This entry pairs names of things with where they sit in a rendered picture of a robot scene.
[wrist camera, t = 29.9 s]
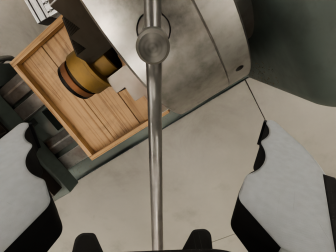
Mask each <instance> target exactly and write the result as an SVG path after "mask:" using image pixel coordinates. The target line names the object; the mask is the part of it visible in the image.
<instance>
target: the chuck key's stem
mask: <svg viewBox="0 0 336 252"><path fill-rule="evenodd" d="M135 47H136V52H137V54H138V56H139V58H140V59H141V60H142V61H143V62H145V63H147V64H150V65H157V64H160V63H162V62H163V61H164V60H165V59H166V58H167V57H168V55H169V52H170V42H169V39H168V36H167V33H166V30H165V28H164V26H163V25H162V24H161V28H160V27H156V26H149V27H146V28H144V26H143V27H142V29H141V31H140V34H139V36H138V38H137V40H136V45H135Z"/></svg>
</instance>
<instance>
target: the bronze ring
mask: <svg viewBox="0 0 336 252"><path fill-rule="evenodd" d="M122 67H123V66H122V63H121V60H120V59H119V57H118V55H117V54H116V53H115V51H114V50H113V49H112V48H110V49H109V50H108V51H107V52H105V53H104V54H103V55H102V56H100V57H99V58H98V59H96V60H95V61H94V62H93V63H92V64H89V63H87V62H86V61H84V60H82V59H80V58H79V57H77V56H76V53H75V51H74V50H73V51H72V52H71V53H70V54H69V55H67V57H66V60H65V61H64V62H63V63H62V64H61V65H60V66H59V67H58V69H57V73H58V77H59V79H60V81H61V82H62V84H63V85H64V86H65V87H66V89H67V90H68V91H70V92H71V93H72V94H73V95H75V96H76V97H78V98H81V99H88V98H90V97H92V96H93V95H95V94H99V93H101V92H102V91H104V90H105V89H106V88H108V87H112V86H111V85H110V84H109V82H108V81H107V78H108V77H110V76H111V75H113V74H114V73H115V72H116V71H118V70H119V69H120V68H122Z"/></svg>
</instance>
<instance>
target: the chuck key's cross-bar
mask: <svg viewBox="0 0 336 252"><path fill-rule="evenodd" d="M143 16H144V28H147V27H152V26H153V27H159V28H162V0H143ZM146 84H147V110H148V143H149V176H150V209H151V242H152V251H163V156H162V63H159V64H148V63H146Z"/></svg>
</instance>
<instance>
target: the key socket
mask: <svg viewBox="0 0 336 252"><path fill-rule="evenodd" d="M161 24H162V25H163V26H164V28H165V31H166V34H167V37H168V38H169V36H170V24H169V21H168V20H167V18H166V17H165V15H164V14H163V13H161ZM143 26H144V15H142V16H141V18H140V19H139V21H138V24H137V34H138V36H139V34H140V32H141V30H142V28H143Z"/></svg>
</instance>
